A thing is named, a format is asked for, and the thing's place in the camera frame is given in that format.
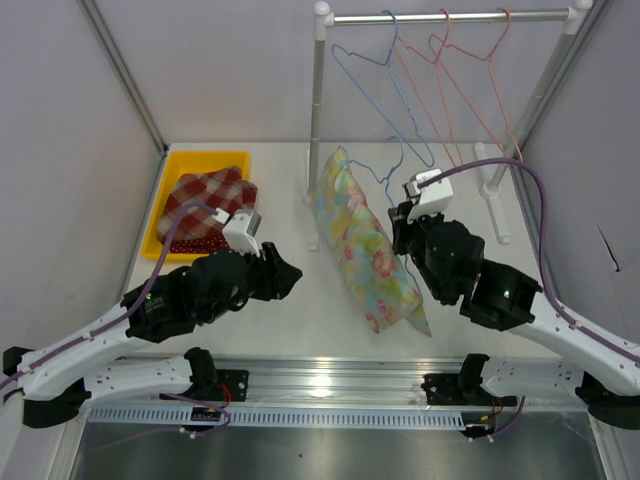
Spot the aluminium mounting rail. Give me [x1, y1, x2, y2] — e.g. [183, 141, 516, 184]
[67, 355, 614, 412]

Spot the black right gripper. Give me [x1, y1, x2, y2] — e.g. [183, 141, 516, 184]
[390, 200, 450, 301]

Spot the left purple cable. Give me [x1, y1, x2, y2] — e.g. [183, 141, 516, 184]
[0, 201, 221, 396]

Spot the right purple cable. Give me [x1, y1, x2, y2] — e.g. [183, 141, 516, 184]
[417, 157, 640, 366]

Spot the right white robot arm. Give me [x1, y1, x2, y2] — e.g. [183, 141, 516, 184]
[388, 201, 639, 430]

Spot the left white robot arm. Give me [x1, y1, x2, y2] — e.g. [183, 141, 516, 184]
[3, 242, 303, 429]

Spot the yellow plastic tray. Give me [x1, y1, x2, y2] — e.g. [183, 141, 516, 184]
[141, 150, 252, 265]

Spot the pastel floral skirt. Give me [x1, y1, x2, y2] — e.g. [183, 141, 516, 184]
[311, 149, 431, 337]

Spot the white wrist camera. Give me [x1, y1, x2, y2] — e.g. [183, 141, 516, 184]
[403, 168, 454, 223]
[222, 209, 262, 256]

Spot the purple cable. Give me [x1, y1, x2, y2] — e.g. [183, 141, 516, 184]
[417, 157, 640, 366]
[0, 201, 221, 396]

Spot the white slotted cable duct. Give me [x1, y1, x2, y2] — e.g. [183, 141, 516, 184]
[88, 404, 465, 431]

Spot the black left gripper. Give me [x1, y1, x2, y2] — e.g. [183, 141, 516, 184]
[201, 240, 302, 324]

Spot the red polka dot cloth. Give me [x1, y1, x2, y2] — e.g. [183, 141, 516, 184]
[169, 234, 229, 255]

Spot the red plaid skirt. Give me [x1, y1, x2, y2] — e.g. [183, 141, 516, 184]
[156, 167, 258, 248]

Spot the white metal clothes rack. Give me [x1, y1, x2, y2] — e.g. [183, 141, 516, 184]
[302, 0, 594, 251]

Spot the blue wire hanger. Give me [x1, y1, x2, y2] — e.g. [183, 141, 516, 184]
[337, 135, 423, 299]
[330, 10, 435, 167]

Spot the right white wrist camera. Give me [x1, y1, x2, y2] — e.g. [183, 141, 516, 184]
[403, 168, 454, 223]

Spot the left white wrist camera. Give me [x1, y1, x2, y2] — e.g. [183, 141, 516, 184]
[222, 209, 262, 256]

